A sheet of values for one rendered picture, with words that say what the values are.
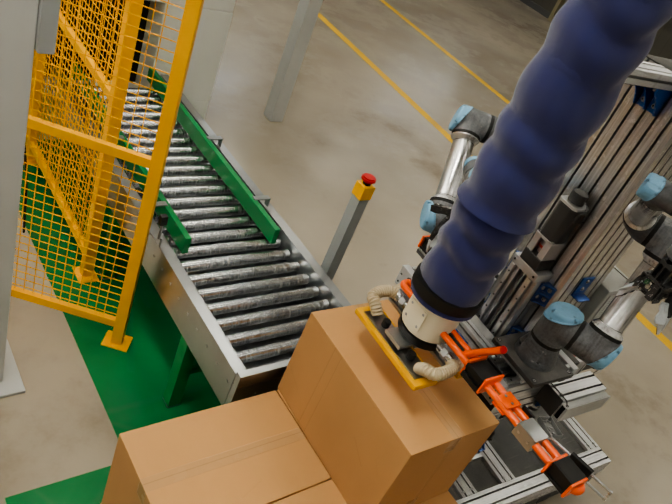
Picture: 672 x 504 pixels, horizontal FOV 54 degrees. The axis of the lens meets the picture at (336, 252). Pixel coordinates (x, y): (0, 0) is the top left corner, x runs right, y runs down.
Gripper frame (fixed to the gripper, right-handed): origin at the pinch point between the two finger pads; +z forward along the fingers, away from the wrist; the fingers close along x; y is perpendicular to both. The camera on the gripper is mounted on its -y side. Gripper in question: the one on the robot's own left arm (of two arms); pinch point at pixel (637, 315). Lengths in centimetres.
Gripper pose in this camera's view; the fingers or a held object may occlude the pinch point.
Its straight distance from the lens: 200.3
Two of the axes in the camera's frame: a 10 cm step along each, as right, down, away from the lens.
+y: -8.1, 0.5, -5.8
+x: 4.7, 6.4, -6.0
